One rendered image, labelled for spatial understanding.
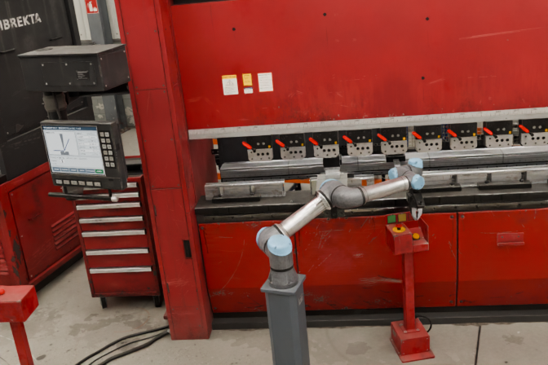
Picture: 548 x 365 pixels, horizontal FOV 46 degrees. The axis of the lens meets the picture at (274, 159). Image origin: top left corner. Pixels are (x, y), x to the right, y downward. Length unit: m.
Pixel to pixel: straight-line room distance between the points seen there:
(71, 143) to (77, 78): 0.35
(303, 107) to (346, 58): 0.38
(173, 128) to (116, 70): 0.56
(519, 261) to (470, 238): 0.32
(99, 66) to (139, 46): 0.46
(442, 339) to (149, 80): 2.32
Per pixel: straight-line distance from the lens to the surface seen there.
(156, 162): 3.83
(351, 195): 3.22
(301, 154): 3.88
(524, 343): 4.22
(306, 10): 3.70
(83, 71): 3.33
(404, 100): 3.81
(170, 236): 4.00
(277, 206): 3.90
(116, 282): 4.71
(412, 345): 4.00
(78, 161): 3.50
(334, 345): 4.14
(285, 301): 3.21
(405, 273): 3.83
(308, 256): 4.04
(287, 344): 3.35
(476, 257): 4.11
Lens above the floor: 2.37
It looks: 19 degrees down
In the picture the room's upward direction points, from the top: 6 degrees counter-clockwise
